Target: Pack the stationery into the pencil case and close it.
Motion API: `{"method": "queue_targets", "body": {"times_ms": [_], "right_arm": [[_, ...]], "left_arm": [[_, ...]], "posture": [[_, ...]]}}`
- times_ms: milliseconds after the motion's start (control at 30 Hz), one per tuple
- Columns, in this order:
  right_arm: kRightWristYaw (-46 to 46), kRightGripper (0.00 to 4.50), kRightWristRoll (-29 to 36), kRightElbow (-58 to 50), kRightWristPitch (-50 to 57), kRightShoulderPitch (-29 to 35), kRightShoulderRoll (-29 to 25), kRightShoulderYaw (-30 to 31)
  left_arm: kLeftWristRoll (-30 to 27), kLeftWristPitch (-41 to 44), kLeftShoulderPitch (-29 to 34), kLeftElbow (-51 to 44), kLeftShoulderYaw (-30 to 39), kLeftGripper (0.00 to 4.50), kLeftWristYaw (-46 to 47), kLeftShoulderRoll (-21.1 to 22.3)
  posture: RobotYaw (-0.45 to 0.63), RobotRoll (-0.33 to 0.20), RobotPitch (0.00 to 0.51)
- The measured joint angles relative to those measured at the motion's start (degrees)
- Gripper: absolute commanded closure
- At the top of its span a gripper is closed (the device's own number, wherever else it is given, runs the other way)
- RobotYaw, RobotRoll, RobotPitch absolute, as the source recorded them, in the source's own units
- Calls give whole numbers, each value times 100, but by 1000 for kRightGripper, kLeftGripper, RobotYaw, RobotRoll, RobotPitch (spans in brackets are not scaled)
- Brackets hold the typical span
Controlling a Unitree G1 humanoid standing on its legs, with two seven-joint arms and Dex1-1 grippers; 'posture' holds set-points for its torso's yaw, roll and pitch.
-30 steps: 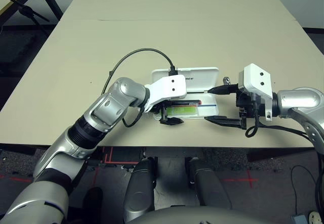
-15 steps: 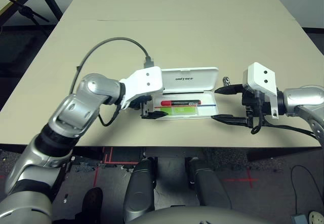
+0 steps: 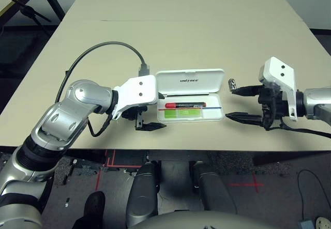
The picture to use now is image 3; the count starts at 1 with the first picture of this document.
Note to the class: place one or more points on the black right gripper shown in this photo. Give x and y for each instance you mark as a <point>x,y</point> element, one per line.
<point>272,103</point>

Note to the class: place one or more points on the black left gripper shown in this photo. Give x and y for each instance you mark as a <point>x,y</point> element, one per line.
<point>132,114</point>

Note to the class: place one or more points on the small silver metal clip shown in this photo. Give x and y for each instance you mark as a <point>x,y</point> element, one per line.
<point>232,84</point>

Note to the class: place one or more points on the green highlighter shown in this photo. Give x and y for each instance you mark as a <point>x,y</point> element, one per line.
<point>181,113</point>

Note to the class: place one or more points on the black marker with red cap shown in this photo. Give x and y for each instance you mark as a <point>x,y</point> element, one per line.
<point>186,105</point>

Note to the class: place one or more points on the white hard pencil case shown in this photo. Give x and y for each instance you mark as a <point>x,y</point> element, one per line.
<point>191,80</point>

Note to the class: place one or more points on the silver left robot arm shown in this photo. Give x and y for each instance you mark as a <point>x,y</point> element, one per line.
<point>64,112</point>

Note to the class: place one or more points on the red floor tape cross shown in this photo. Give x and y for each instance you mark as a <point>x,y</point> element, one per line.
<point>255,184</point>

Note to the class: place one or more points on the dark grey left robot leg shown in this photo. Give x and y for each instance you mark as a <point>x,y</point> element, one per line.
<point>142,195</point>

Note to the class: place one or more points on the dark grey robot leg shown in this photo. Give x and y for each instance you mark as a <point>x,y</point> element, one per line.
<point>142,195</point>
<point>212,187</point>

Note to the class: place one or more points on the dark grey right robot leg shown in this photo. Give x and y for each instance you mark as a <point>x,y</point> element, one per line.
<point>212,187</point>

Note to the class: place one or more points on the black shoe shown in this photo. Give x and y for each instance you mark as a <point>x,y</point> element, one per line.
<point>94,205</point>

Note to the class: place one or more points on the grey robot torso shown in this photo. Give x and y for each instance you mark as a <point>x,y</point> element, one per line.
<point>207,221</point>

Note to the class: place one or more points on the blue-grey foot pedal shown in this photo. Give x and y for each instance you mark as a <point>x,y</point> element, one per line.
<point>307,225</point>

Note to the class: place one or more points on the white perforated shoe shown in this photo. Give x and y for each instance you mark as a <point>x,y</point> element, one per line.
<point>323,222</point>

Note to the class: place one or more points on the black tripod stand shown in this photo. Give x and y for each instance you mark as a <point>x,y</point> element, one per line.
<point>28,11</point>

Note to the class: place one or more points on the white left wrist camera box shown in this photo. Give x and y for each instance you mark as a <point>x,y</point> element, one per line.
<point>139,89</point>

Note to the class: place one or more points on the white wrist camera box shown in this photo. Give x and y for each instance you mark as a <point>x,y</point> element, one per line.
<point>139,89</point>
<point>279,71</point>

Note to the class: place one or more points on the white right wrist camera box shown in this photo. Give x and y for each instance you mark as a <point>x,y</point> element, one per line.
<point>279,71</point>

